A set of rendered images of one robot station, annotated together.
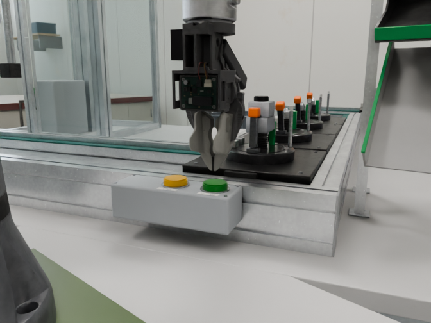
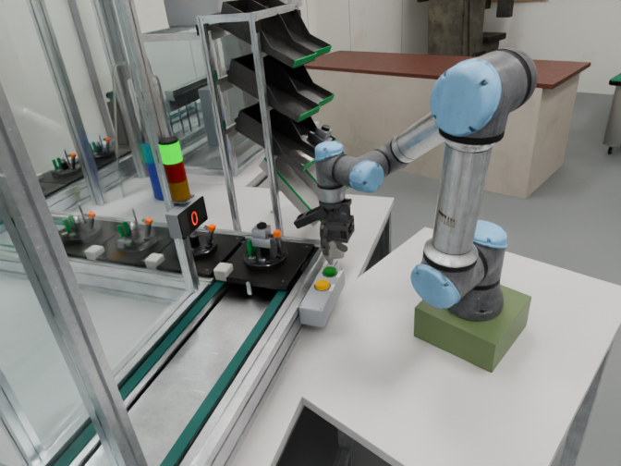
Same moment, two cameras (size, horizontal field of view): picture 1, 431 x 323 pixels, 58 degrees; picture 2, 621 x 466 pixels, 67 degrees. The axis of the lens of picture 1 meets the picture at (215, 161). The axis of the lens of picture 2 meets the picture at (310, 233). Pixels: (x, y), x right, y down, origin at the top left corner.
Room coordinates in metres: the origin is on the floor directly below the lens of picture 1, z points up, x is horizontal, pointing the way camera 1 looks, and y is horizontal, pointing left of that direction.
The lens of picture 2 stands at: (0.62, 1.17, 1.75)
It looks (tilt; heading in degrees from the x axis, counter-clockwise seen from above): 29 degrees down; 271
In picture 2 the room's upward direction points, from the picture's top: 5 degrees counter-clockwise
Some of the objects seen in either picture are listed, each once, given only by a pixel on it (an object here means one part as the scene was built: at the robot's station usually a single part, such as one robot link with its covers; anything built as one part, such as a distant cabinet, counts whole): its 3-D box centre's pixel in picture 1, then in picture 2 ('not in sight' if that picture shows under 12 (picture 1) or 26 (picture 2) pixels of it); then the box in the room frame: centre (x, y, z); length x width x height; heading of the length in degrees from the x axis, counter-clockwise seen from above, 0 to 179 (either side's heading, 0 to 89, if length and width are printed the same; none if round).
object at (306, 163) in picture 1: (260, 161); (266, 261); (0.78, -0.09, 0.96); 0.24 x 0.24 x 0.02; 69
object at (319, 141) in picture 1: (285, 122); (193, 239); (1.02, -0.19, 1.01); 0.24 x 0.24 x 0.13; 69
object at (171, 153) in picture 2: not in sight; (170, 152); (0.96, 0.04, 1.38); 0.05 x 0.05 x 0.05
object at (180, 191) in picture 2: not in sight; (179, 189); (0.96, 0.04, 1.28); 0.05 x 0.05 x 0.05
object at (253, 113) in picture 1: (254, 127); (275, 241); (0.74, -0.08, 1.04); 0.04 x 0.02 x 0.08; 159
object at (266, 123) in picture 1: (261, 113); (260, 233); (0.79, -0.10, 1.06); 0.08 x 0.04 x 0.07; 158
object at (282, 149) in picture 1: (260, 152); (265, 256); (0.78, -0.09, 0.98); 0.14 x 0.14 x 0.02
